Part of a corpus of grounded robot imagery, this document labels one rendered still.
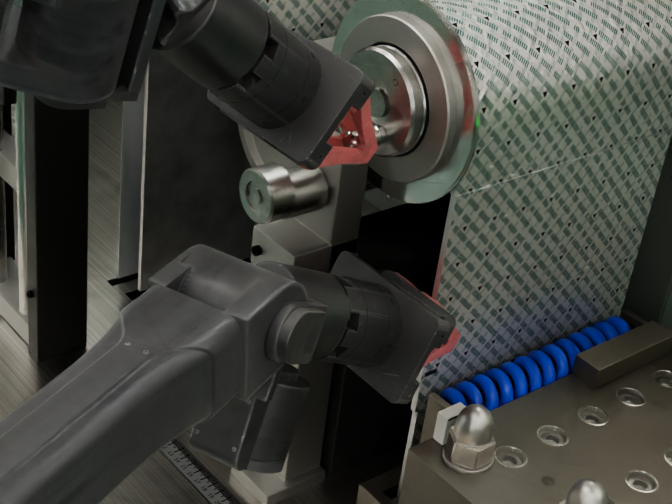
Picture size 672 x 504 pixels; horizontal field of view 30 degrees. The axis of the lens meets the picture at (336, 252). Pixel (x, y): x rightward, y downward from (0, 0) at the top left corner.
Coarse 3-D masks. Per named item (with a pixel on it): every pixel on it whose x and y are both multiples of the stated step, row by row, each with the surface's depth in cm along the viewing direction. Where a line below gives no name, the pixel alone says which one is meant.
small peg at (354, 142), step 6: (378, 126) 84; (348, 132) 83; (354, 132) 83; (378, 132) 84; (384, 132) 84; (348, 138) 83; (354, 138) 82; (378, 138) 84; (384, 138) 84; (348, 144) 83; (354, 144) 83; (378, 144) 84
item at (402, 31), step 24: (360, 24) 85; (384, 24) 83; (408, 24) 82; (360, 48) 86; (408, 48) 82; (432, 48) 81; (432, 72) 81; (432, 96) 81; (432, 120) 82; (456, 120) 81; (432, 144) 83; (384, 168) 87; (408, 168) 85; (432, 168) 83
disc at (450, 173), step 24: (360, 0) 86; (384, 0) 84; (408, 0) 82; (432, 24) 81; (336, 48) 89; (456, 48) 80; (456, 72) 80; (456, 96) 81; (456, 144) 82; (456, 168) 82; (384, 192) 89; (408, 192) 87; (432, 192) 85
